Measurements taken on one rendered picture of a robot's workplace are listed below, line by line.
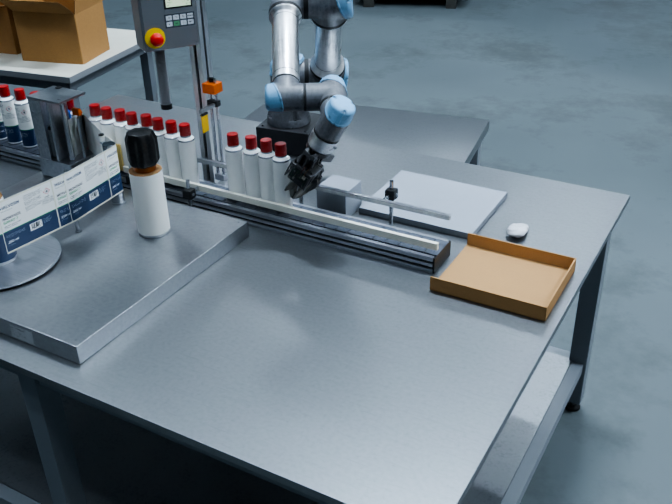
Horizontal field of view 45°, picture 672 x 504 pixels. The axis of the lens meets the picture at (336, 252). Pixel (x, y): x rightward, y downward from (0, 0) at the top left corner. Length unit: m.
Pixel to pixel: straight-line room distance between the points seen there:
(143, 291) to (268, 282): 0.32
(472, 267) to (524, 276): 0.14
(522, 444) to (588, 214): 0.72
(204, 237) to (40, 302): 0.47
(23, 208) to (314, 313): 0.80
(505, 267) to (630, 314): 1.49
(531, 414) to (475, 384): 0.90
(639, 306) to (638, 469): 0.98
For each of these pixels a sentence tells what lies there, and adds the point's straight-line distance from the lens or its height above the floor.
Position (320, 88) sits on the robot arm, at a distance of 2.20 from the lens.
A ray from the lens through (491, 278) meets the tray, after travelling 2.15.
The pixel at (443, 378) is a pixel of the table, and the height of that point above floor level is 0.83.
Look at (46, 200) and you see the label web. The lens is 2.29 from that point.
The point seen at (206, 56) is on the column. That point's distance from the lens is 2.55.
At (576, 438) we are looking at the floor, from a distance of 2.96.
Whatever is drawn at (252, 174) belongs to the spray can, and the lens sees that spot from 2.37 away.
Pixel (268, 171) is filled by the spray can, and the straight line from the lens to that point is 2.34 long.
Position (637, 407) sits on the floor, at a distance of 3.15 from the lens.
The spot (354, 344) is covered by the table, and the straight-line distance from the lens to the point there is 1.90.
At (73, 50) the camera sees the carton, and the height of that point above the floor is 0.85.
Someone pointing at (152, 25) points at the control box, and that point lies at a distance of 2.47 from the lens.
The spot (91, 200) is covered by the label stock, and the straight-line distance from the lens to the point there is 2.40.
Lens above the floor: 1.96
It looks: 30 degrees down
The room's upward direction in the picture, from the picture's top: 1 degrees counter-clockwise
